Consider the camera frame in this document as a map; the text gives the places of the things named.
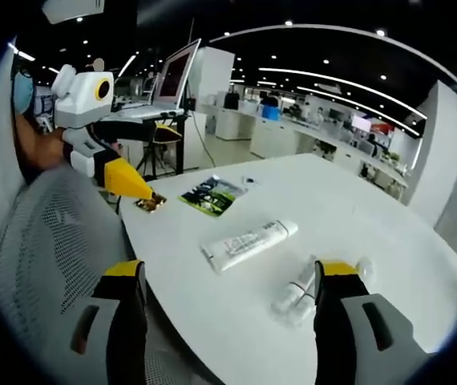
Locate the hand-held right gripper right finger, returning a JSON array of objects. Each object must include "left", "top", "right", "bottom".
[{"left": 312, "top": 259, "right": 428, "bottom": 385}]

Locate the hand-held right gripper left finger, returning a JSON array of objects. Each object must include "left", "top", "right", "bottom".
[{"left": 54, "top": 259, "right": 150, "bottom": 385}]

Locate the gold skincare sachet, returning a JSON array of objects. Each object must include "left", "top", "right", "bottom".
[{"left": 133, "top": 192, "right": 169, "bottom": 214}]

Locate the green skincare sachet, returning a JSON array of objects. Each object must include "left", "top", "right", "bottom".
[{"left": 177, "top": 176, "right": 249, "bottom": 218}]

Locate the large white skincare tube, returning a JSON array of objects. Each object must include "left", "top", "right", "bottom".
[{"left": 200, "top": 219, "right": 299, "bottom": 276}]

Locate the black laptop stand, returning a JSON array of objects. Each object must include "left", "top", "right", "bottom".
[{"left": 134, "top": 108, "right": 192, "bottom": 181}]

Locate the blue face mask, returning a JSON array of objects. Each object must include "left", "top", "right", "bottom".
[{"left": 11, "top": 68, "right": 35, "bottom": 116}]

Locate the open silver laptop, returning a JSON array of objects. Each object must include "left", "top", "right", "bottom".
[{"left": 111, "top": 38, "right": 203, "bottom": 120}]

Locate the white ceiling unit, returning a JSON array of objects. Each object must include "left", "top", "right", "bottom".
[{"left": 41, "top": 0, "right": 106, "bottom": 26}]

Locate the grey mesh office chair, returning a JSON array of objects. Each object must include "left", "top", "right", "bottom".
[{"left": 0, "top": 167, "right": 152, "bottom": 385}]

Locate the row of white office desks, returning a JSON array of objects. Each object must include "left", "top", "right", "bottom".
[{"left": 200, "top": 102, "right": 412, "bottom": 201}]

